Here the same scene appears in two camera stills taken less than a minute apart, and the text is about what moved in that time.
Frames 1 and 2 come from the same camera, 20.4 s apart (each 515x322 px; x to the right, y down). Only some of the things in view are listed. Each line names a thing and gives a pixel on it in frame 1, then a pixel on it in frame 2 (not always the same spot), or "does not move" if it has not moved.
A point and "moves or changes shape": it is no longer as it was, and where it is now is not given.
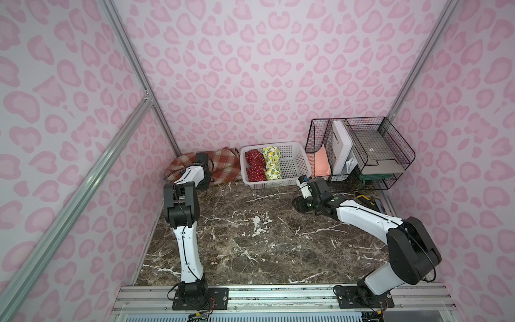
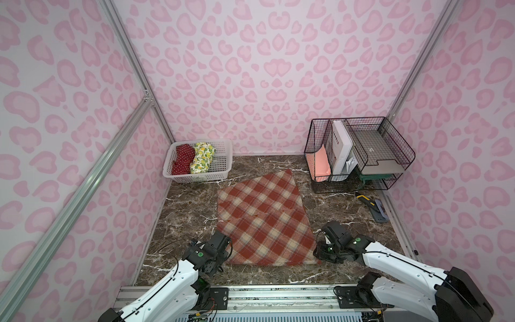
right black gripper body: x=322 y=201 → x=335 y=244
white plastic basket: x=270 y=165 → x=189 y=160
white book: x=341 y=143 does not move
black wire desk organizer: x=363 y=149 does not move
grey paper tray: x=378 y=155 does not move
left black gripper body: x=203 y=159 → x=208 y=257
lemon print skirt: x=272 y=155 moves or changes shape
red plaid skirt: x=224 y=166 → x=263 y=217
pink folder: x=322 y=164 does not move
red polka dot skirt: x=257 y=162 → x=185 y=153
